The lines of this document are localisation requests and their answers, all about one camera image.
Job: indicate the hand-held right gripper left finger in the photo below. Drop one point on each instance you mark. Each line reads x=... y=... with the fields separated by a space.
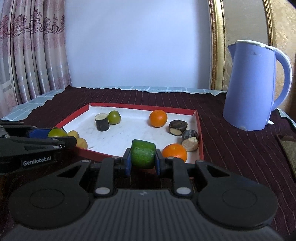
x=126 y=162

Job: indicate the orange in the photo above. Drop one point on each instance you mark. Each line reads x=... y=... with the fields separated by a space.
x=158 y=118
x=174 y=151

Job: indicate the dark sugarcane piece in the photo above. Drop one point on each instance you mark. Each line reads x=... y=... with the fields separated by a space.
x=102 y=124
x=189 y=139

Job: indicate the green tomato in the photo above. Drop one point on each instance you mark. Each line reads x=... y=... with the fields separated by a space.
x=114 y=117
x=57 y=132

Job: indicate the dark striped tablecloth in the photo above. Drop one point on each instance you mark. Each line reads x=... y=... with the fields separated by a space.
x=231 y=150

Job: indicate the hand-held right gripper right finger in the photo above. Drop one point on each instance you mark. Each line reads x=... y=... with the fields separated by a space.
x=158 y=163

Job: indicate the dark water chestnut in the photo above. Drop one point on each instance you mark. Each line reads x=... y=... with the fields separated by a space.
x=177 y=125

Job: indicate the yellow longan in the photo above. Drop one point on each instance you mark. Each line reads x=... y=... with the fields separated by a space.
x=82 y=142
x=73 y=134

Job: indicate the green cut fruit piece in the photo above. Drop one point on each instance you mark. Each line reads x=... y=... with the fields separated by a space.
x=142 y=154

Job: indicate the blue electric kettle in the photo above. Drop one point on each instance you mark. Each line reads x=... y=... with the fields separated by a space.
x=249 y=88

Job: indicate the red cardboard box tray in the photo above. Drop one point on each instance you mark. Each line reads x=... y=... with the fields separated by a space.
x=129 y=129

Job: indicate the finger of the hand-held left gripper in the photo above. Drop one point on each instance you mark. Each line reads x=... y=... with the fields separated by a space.
x=39 y=134
x=67 y=142

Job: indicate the gold ornate frame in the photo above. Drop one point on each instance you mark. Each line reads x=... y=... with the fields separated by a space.
x=217 y=46

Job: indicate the pink patterned curtain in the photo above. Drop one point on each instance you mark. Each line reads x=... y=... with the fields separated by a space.
x=30 y=58

